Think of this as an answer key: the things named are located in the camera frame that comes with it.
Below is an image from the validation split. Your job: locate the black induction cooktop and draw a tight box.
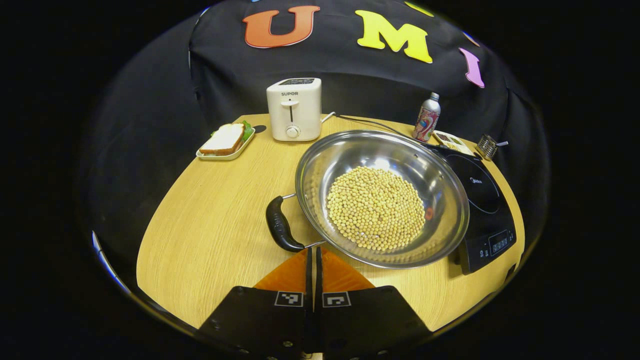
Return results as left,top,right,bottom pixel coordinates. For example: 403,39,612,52
424,142,518,276

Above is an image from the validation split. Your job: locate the white toaster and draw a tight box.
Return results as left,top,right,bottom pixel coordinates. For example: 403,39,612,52
265,77,323,143

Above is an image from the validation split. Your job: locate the sandwich with lettuce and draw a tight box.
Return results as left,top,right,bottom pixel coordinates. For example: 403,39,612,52
199,120,255,157

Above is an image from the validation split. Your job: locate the patterned metal bottle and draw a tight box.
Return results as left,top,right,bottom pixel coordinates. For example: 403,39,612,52
412,91,442,144

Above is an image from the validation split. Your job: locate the stainless steel pot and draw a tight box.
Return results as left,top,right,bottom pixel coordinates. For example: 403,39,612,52
265,129,471,270

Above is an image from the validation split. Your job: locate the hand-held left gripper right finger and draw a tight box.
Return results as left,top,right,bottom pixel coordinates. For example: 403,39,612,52
314,247,434,360

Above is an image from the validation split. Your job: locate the small white sandwich tray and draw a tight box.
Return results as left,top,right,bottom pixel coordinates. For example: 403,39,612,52
195,127,257,162

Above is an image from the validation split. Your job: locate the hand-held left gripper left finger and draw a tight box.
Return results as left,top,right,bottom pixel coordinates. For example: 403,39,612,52
197,247,314,360

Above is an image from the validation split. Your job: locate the white divided bean dish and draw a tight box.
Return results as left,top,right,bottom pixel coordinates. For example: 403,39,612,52
432,129,475,157

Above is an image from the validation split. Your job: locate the heap of soybeans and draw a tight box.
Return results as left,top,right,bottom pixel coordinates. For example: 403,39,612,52
325,165,427,253

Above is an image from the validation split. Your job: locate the wire mesh holder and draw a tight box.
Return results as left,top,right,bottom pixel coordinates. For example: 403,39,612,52
474,133,500,162

